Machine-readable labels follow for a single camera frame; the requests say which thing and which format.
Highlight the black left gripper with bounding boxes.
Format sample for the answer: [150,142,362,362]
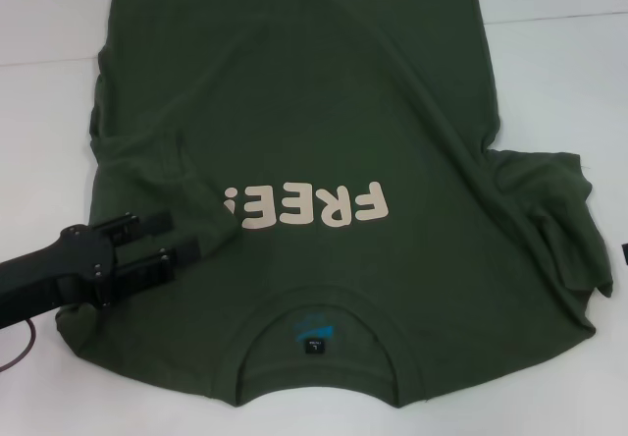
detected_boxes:
[0,211,202,333]

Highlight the dark green FREE t-shirt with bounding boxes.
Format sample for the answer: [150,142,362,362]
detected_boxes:
[54,0,617,405]

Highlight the dark left wrist camera cable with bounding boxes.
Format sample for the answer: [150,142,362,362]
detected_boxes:
[0,317,36,371]

